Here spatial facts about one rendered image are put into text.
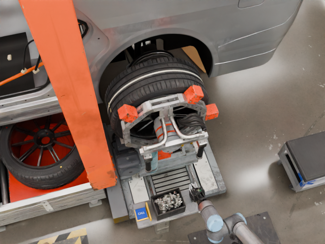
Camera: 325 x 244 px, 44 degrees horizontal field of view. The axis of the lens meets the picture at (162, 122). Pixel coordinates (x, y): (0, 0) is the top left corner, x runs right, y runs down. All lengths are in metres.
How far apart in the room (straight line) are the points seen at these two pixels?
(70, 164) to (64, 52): 1.47
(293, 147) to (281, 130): 0.48
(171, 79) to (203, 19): 0.39
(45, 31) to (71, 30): 0.09
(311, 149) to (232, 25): 1.23
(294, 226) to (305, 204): 0.22
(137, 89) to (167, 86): 0.18
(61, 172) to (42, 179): 0.13
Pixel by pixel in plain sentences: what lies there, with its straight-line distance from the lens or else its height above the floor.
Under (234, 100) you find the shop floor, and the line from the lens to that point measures 3.73.
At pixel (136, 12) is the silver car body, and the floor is 1.53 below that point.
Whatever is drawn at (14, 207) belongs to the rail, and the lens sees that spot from 2.99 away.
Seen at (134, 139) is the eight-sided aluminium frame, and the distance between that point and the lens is 2.66.
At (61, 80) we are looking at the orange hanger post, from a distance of 1.65.
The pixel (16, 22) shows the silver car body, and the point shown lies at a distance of 3.22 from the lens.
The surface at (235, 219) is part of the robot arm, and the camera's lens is 2.43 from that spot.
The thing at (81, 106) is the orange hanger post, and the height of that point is 1.55.
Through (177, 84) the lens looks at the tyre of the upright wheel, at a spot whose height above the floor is 1.16.
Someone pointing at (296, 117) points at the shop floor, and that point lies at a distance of 3.78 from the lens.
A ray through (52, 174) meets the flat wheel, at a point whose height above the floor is 0.50.
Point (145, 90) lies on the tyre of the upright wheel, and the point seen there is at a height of 1.17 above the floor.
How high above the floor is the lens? 3.08
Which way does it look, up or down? 60 degrees down
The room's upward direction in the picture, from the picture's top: 1 degrees clockwise
